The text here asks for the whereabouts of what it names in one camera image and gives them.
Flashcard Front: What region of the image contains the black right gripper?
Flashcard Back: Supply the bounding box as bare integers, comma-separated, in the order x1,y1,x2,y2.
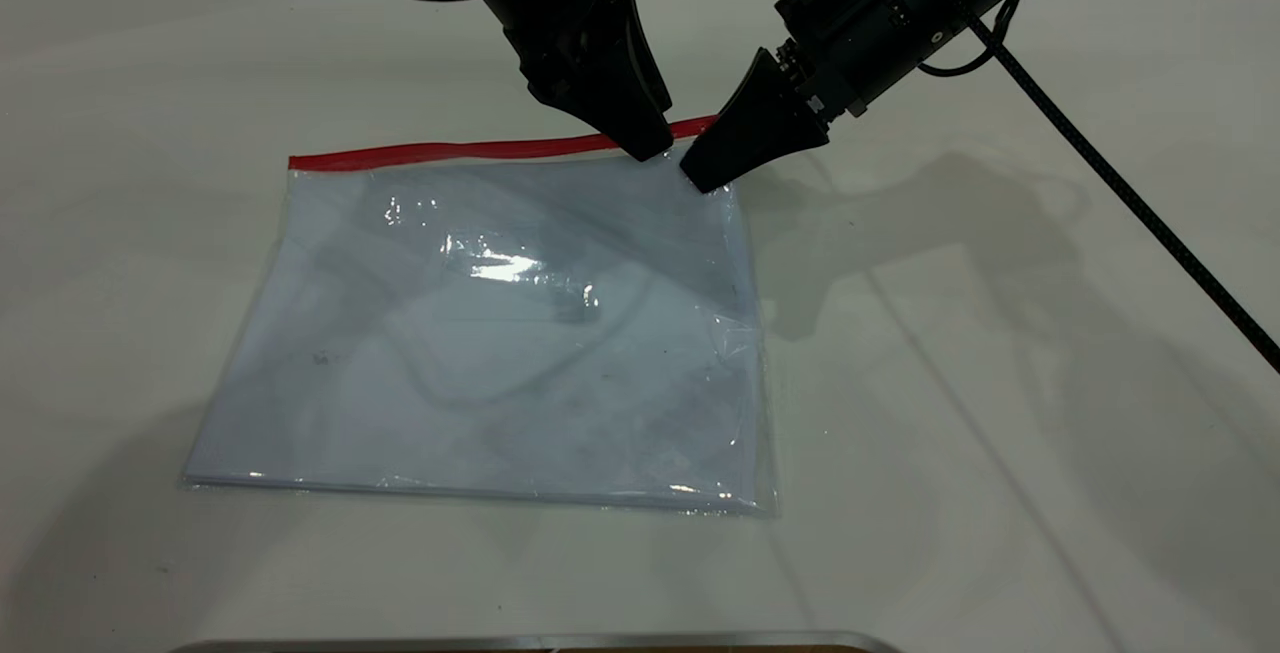
680,0,991,195

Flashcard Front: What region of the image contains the clear plastic zipper bag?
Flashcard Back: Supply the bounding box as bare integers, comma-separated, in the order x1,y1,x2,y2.
180,115,781,520

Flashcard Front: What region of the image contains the grey metal rim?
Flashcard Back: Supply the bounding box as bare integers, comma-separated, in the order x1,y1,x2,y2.
170,630,906,653

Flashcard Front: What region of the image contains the thin black cable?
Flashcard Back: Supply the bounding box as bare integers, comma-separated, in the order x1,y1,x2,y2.
917,0,1038,80

